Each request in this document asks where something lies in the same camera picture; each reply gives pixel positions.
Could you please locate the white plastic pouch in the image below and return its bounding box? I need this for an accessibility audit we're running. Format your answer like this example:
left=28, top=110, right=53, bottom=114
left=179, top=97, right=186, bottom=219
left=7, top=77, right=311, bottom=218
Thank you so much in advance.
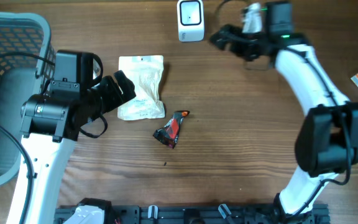
left=117, top=55, right=165, bottom=121

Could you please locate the red dark small package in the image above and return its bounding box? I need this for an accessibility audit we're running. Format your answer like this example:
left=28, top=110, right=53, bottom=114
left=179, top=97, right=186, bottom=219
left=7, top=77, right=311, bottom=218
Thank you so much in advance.
left=153, top=110, right=190, bottom=149

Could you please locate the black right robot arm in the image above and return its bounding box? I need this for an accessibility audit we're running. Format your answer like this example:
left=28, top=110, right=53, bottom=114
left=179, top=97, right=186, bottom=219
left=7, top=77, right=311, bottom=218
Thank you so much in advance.
left=209, top=1, right=358, bottom=223

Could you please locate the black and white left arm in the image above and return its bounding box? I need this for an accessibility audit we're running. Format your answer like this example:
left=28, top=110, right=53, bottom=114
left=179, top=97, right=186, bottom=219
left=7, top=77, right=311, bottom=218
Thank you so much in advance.
left=7, top=50, right=135, bottom=223

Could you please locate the white barcode scanner box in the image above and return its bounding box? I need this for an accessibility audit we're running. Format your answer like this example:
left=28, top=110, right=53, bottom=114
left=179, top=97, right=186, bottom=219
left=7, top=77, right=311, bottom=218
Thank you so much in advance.
left=177, top=0, right=205, bottom=42

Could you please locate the grey plastic mesh basket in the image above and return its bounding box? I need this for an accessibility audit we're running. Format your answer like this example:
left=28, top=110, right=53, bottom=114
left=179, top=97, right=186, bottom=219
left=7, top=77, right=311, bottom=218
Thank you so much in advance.
left=0, top=12, right=55, bottom=185

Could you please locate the black left camera cable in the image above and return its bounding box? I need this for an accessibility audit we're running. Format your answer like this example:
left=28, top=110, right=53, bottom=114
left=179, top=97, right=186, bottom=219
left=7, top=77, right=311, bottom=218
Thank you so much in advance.
left=0, top=51, right=56, bottom=224

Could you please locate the black camera cable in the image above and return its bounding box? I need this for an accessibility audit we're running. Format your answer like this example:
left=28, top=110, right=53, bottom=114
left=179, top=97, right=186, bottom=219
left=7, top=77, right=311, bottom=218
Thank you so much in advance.
left=0, top=51, right=56, bottom=224
left=213, top=0, right=354, bottom=215

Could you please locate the black right camera cable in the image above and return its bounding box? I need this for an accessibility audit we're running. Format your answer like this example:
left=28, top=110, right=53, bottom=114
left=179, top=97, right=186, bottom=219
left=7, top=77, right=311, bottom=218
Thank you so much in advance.
left=213, top=0, right=354, bottom=215

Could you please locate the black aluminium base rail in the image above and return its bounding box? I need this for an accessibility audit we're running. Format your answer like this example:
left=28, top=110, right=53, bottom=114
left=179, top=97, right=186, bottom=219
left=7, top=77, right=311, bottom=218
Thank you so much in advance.
left=53, top=197, right=331, bottom=224

